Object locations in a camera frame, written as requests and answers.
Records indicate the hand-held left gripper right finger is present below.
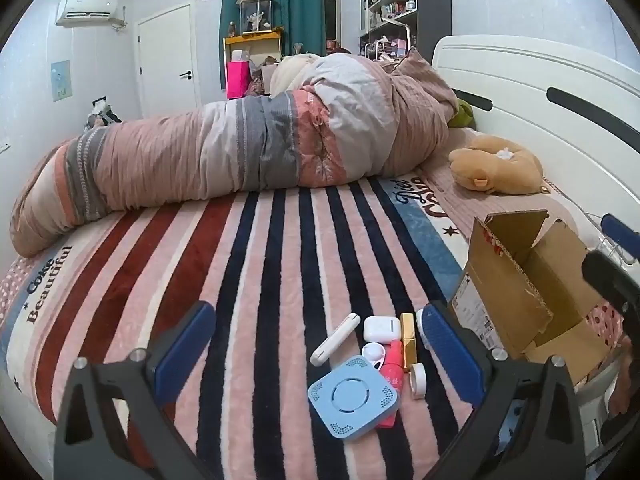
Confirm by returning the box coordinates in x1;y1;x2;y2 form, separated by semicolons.
422;301;586;480

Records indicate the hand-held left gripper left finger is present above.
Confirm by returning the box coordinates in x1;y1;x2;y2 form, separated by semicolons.
54;301;217;480

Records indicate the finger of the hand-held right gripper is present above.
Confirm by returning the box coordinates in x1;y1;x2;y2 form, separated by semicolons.
581;249;640;317
601;214;640;263

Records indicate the gold rectangular box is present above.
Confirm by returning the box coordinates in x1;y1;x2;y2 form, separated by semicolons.
400;312;418;368

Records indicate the cardboard box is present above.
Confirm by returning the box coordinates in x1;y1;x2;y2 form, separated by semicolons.
448;209;623;386

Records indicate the light blue square device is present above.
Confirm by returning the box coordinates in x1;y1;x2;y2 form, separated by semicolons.
307;355;401;442

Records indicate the white stick-shaped device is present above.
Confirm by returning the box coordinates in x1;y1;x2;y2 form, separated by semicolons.
309;312;362;367

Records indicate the white tape roll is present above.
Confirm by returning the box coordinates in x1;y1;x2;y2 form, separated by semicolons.
409;362;427;400

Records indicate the red bottle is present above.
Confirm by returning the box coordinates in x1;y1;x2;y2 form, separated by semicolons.
376;340;406;429

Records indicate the white earbuds case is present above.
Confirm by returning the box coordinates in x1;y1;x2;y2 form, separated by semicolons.
363;316;402;345

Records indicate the striped blanket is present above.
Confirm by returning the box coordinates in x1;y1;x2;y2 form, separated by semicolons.
0;175;501;480

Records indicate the brown plush toy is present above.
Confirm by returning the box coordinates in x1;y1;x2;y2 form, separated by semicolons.
447;135;546;196

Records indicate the white bed headboard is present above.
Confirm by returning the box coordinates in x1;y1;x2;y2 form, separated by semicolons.
431;35;640;241

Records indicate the green plush toy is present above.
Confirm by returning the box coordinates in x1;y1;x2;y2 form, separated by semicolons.
447;99;476;130

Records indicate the pink and grey quilt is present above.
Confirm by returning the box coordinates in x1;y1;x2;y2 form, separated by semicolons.
9;49;461;258

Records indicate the pink gift bag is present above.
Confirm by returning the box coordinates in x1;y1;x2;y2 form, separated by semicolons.
226;60;249;100

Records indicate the white door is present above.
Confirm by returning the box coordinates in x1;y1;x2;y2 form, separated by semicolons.
136;4;201;118

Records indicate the dark tall cabinet panel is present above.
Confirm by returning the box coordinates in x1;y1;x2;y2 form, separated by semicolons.
416;0;453;56

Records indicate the yellow shelf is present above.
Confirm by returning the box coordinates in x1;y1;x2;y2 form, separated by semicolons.
222;31;282;61

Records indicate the cluttered bookshelf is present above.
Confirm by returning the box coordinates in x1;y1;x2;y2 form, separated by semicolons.
359;0;418;58

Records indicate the white air conditioner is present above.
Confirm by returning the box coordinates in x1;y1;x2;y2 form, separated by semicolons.
55;0;118;27

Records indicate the window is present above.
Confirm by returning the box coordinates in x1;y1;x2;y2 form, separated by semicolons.
321;0;341;46

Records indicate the teal curtain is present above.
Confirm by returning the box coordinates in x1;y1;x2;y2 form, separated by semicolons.
219;0;325;91

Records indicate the white cable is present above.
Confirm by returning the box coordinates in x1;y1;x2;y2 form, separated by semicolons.
585;212;631;267

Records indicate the wall poster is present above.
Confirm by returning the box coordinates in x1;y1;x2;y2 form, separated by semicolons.
51;60;72;101

